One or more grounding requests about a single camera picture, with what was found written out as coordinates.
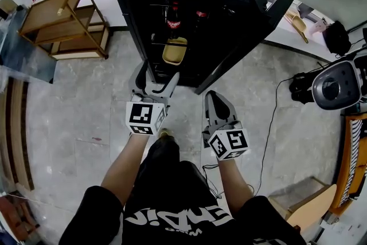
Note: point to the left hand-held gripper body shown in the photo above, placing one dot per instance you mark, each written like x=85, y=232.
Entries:
x=140, y=117

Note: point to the plastic wrapped grey box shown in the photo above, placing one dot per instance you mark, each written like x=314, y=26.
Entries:
x=25, y=51

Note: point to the dark cola bottle red cap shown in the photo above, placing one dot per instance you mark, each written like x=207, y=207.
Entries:
x=201, y=17
x=173, y=23

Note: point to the wooden shelf cart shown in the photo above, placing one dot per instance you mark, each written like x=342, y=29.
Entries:
x=57, y=28

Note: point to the person's black trousers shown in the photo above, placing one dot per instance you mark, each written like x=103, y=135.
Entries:
x=172, y=169

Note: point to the person's right forearm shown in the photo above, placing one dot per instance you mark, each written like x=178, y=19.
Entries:
x=233, y=180

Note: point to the yellow plastic tray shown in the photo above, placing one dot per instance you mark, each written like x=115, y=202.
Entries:
x=174, y=53

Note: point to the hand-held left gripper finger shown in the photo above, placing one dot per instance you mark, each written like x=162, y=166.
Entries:
x=137, y=83
x=169, y=89

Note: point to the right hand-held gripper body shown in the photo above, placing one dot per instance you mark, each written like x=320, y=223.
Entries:
x=229, y=143

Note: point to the curved wooden slat panel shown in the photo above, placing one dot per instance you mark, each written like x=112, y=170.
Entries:
x=14, y=135

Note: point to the yellow frame with striped cloth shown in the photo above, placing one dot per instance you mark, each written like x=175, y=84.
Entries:
x=351, y=169

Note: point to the pink plastic object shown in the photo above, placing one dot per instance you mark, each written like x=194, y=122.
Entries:
x=319, y=26

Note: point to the reddish brown crate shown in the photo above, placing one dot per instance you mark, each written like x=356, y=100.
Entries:
x=17, y=218

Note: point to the person's left tan shoe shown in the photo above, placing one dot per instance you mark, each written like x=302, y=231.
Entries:
x=166, y=133

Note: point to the black backpack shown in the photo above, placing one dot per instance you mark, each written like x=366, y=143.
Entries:
x=337, y=37

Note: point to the person's black printed shirt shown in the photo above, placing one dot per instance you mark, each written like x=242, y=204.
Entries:
x=183, y=223

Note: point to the tan plastic scoop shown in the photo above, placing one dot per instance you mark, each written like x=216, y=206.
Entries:
x=298, y=25

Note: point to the grey laptop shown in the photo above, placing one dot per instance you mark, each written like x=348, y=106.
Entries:
x=306, y=10

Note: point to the person's left forearm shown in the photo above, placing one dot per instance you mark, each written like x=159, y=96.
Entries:
x=126, y=163

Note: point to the light wooden side table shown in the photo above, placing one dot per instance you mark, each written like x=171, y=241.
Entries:
x=312, y=206

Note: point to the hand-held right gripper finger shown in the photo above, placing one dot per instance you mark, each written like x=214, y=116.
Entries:
x=210, y=112
x=226, y=109

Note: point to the white low ledge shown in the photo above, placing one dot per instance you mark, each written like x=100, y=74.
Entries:
x=289, y=37

